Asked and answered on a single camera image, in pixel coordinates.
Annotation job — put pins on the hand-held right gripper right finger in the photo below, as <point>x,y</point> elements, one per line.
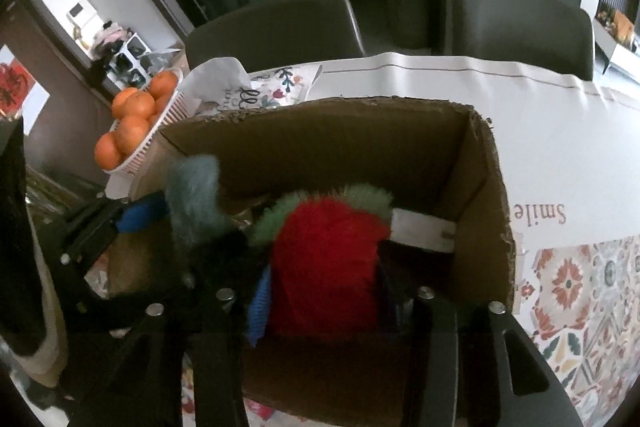
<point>435,347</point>

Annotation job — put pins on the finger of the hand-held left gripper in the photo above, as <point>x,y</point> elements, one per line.
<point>142,217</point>

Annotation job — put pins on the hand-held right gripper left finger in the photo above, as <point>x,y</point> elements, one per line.
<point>220,357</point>

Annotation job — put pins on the dark green plush toy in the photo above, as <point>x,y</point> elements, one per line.
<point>195,202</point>

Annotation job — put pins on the red strawberry plush toy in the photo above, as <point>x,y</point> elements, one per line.
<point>325,267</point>

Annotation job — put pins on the brown cardboard box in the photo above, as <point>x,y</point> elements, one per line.
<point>350,147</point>

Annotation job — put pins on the orange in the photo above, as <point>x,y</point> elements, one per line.
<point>107,152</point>
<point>139,106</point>
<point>132,134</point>
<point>165,85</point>
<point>119,102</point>

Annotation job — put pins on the white basket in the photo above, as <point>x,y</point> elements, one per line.
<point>170,117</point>

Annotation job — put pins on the brown wooden door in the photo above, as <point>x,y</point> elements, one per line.
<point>55,107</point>

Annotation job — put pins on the white shoe rack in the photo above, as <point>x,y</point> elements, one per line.
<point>125,59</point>

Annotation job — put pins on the floral tissue pack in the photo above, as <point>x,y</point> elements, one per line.
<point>270,89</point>

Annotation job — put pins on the grey dining chair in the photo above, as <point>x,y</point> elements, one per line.
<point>275,27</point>
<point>525,27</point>

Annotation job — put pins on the orange box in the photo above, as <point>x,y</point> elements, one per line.
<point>623,26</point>

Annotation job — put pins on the red and white wall calendar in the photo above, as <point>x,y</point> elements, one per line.
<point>17,92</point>

